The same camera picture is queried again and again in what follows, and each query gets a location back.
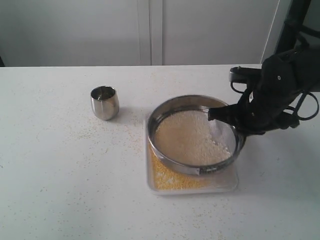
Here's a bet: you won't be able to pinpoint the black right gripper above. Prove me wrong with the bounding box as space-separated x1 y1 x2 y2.
207 79 300 135

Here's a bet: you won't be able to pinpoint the grain mixture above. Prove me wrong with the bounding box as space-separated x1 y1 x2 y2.
154 110 231 166

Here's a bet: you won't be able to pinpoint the round steel mesh sieve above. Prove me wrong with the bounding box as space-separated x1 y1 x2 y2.
146 94 247 176

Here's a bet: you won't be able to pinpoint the stainless steel cup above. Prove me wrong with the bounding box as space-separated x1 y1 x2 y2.
90 85 120 121

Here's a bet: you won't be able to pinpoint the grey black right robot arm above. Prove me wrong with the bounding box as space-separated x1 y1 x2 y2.
208 0 320 136

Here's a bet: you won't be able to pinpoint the white plastic tray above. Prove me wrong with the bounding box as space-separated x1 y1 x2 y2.
143 119 239 196

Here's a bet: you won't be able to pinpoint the fine yellow sieved grains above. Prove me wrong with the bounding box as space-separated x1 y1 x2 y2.
148 144 211 191

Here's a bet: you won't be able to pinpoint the white cabinet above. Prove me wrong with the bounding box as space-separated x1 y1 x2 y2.
0 0 291 67

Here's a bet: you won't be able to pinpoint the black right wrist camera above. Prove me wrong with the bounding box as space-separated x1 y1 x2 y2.
229 66 261 84

